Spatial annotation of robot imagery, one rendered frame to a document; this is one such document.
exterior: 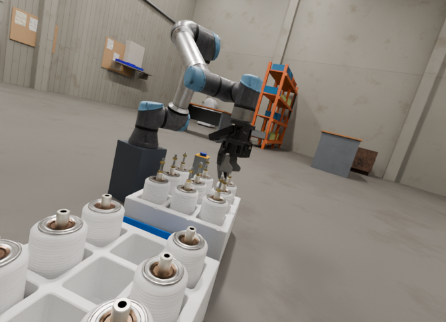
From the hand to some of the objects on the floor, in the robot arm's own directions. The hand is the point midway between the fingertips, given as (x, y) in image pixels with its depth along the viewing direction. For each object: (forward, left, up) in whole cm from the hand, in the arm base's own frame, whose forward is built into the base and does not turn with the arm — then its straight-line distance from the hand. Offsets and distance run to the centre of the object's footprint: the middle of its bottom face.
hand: (221, 174), depth 81 cm
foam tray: (-14, +8, -35) cm, 38 cm away
